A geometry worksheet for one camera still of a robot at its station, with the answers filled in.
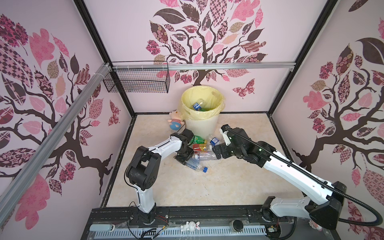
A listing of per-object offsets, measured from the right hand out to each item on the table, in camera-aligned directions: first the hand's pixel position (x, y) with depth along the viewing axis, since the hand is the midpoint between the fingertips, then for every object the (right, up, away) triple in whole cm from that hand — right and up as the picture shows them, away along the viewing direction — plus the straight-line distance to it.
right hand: (220, 144), depth 74 cm
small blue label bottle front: (-11, +23, +27) cm, 37 cm away
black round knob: (+6, -34, -11) cm, 36 cm away
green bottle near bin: (-10, 0, +24) cm, 26 cm away
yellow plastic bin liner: (+1, +26, +23) cm, 35 cm away
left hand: (-15, -12, +16) cm, 25 cm away
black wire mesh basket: (-48, +42, +20) cm, 67 cm away
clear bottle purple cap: (-7, -10, +20) cm, 24 cm away
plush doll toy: (-27, +13, +32) cm, 44 cm away
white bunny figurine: (-15, -38, -6) cm, 41 cm away
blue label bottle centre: (0, -1, +23) cm, 23 cm away
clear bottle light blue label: (-13, -13, +13) cm, 23 cm away
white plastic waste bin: (-7, +8, +20) cm, 23 cm away
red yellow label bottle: (-10, -4, +20) cm, 22 cm away
